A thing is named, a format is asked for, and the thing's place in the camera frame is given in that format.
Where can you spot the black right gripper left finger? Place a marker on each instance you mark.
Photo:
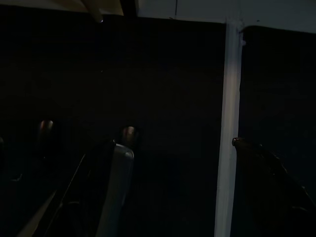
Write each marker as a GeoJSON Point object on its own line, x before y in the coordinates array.
{"type": "Point", "coordinates": [98, 187]}

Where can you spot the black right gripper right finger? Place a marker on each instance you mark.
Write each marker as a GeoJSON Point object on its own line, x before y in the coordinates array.
{"type": "Point", "coordinates": [266, 187]}

